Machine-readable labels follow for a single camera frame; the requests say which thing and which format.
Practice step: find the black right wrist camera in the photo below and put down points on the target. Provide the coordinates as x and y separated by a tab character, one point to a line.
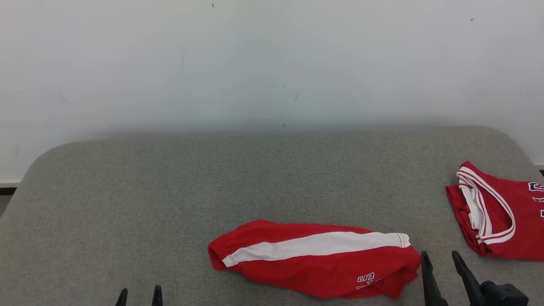
505	295

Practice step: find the red white sports shorts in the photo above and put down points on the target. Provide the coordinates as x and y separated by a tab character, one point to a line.
314	272

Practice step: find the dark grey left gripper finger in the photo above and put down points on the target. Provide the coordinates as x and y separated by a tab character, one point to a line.
157	297
122	298

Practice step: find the red white sports jersey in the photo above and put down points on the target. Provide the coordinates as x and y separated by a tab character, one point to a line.
518	221

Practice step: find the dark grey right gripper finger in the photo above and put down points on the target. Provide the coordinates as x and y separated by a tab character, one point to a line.
469	280
431	284

